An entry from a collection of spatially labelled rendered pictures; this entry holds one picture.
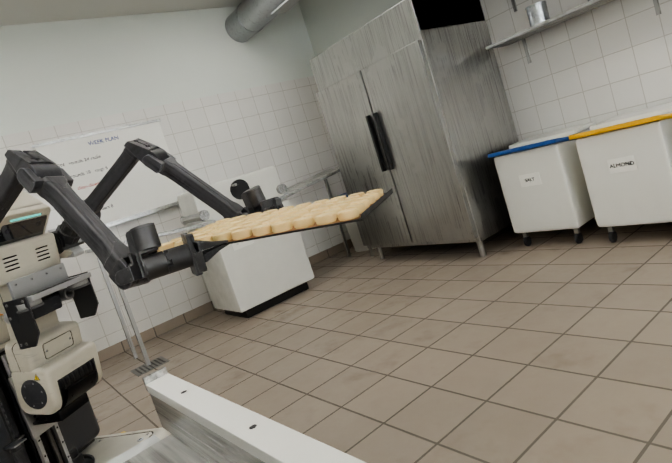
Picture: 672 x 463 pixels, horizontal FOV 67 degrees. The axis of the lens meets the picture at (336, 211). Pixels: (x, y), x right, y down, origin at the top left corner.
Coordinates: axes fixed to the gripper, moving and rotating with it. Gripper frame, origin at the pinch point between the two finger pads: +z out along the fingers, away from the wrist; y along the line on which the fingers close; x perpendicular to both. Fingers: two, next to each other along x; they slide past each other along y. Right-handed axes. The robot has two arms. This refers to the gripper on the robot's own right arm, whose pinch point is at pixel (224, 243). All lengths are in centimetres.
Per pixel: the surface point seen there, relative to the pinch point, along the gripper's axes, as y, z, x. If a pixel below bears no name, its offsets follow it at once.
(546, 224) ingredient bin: -77, 259, 130
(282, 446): -4, -22, -88
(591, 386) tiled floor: -94, 116, -1
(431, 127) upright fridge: 10, 222, 185
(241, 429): -4, -23, -82
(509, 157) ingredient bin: -25, 254, 146
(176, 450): -11, -28, -66
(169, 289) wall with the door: -78, 29, 383
